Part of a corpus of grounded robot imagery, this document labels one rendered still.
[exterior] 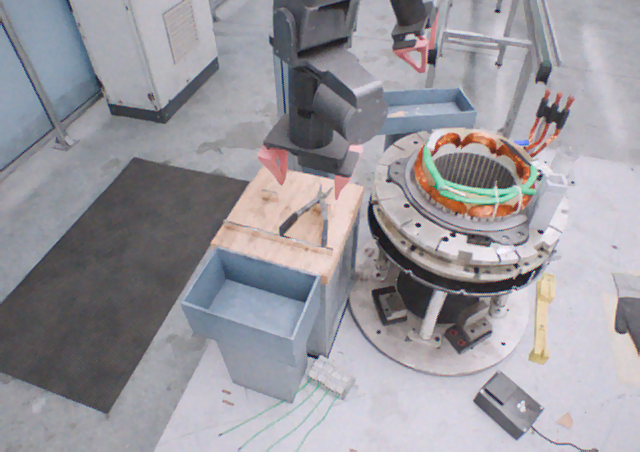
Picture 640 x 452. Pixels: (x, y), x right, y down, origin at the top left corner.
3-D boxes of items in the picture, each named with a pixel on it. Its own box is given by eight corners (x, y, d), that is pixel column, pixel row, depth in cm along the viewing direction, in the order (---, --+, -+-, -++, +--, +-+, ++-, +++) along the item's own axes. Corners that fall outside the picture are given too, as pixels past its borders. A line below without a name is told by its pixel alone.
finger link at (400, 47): (443, 55, 86) (430, 14, 80) (436, 77, 82) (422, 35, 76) (412, 60, 90) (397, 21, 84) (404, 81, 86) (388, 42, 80)
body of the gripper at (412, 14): (436, 8, 83) (425, -27, 78) (425, 37, 78) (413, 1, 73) (405, 15, 87) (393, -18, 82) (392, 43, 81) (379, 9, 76)
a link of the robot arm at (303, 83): (319, 36, 50) (277, 49, 47) (356, 61, 46) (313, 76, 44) (317, 87, 55) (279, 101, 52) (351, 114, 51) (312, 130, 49)
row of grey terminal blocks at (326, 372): (361, 385, 79) (362, 375, 76) (347, 406, 76) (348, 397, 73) (316, 358, 82) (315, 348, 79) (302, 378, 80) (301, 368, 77)
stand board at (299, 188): (328, 286, 63) (328, 276, 62) (212, 253, 68) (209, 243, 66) (363, 196, 77) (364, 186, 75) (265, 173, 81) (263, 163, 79)
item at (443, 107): (439, 178, 120) (460, 86, 100) (452, 205, 112) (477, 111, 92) (351, 186, 117) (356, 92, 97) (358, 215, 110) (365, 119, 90)
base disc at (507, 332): (534, 395, 76) (536, 393, 75) (327, 350, 82) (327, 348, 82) (523, 238, 102) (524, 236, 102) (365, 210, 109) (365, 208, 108)
